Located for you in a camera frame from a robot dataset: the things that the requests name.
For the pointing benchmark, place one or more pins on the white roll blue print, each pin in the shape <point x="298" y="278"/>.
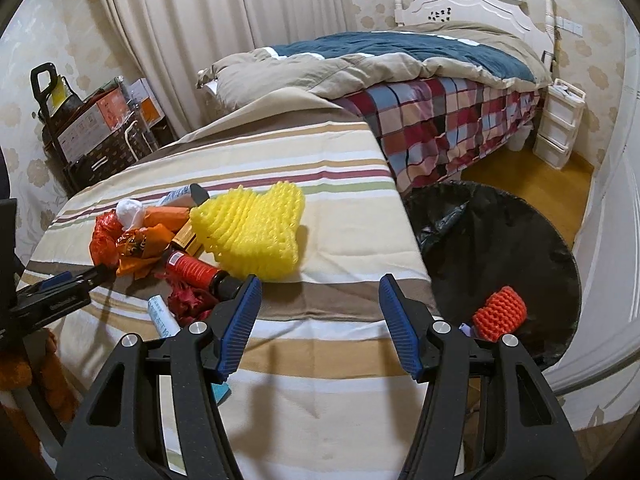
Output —
<point x="162" y="317"/>

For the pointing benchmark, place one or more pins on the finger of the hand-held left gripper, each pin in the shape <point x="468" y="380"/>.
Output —
<point x="50" y="306"/>
<point x="52" y="282"/>

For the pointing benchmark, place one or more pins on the white plastic drawer unit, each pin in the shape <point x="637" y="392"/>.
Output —
<point x="555" y="125"/>

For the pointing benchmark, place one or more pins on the black trash bin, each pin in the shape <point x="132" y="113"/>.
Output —
<point x="500" y="240"/>

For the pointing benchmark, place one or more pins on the white tube black cap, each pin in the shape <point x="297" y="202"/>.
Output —
<point x="177" y="196"/>

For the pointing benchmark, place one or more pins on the white wardrobe door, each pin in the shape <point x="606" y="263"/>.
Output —
<point x="610" y="260"/>

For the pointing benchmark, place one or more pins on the dark red crumpled wrapper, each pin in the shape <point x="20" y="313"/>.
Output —
<point x="187" y="305"/>

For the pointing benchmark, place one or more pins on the yellow foam fruit net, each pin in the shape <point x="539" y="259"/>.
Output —
<point x="250" y="230"/>

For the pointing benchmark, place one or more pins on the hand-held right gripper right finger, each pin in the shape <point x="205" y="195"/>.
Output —
<point x="400" y="330"/>

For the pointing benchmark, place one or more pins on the orange snack wrapper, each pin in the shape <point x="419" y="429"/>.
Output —
<point x="142" y="250"/>

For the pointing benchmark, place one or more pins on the amber bottle black cap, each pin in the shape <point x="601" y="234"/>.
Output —
<point x="187" y="237"/>

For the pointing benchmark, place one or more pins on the orange fuzzy cloth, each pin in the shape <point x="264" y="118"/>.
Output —
<point x="55" y="385"/>

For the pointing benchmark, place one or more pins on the white bed headboard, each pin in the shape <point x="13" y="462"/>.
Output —
<point x="465" y="2"/>

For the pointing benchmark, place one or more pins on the wall switch panel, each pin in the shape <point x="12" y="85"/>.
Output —
<point x="570" y="26"/>

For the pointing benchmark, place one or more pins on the teal small packet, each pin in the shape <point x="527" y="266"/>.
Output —
<point x="221" y="392"/>

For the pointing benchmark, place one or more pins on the white and orange cardboard box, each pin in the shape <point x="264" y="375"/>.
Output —
<point x="92" y="122"/>

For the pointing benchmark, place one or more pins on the lavender paper scrap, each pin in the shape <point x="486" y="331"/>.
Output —
<point x="467" y="331"/>

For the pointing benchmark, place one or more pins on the orange packet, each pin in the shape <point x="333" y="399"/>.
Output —
<point x="167" y="216"/>

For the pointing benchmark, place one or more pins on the white crumpled tissue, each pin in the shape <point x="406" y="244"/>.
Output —
<point x="131" y="211"/>

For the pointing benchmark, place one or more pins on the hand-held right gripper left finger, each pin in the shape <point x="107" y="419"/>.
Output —
<point x="240" y="325"/>

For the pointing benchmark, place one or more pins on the bed with plaid sheet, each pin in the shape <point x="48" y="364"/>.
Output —
<point x="400" y="52"/>

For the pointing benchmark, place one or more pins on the small white bin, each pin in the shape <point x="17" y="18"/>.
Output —
<point x="520" y="139"/>

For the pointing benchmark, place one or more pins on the white box orange panel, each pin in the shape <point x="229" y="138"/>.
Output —
<point x="147" y="102"/>

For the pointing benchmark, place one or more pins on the black trolley cart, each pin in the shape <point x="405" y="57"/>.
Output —
<point x="45" y="105"/>

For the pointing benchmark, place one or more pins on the cream curtain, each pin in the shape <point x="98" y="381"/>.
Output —
<point x="200" y="10"/>

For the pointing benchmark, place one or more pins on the red bottle black cap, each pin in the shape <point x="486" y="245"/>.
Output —
<point x="192" y="267"/>

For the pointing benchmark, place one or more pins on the orange foam fruit net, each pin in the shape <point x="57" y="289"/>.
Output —
<point x="500" y="312"/>

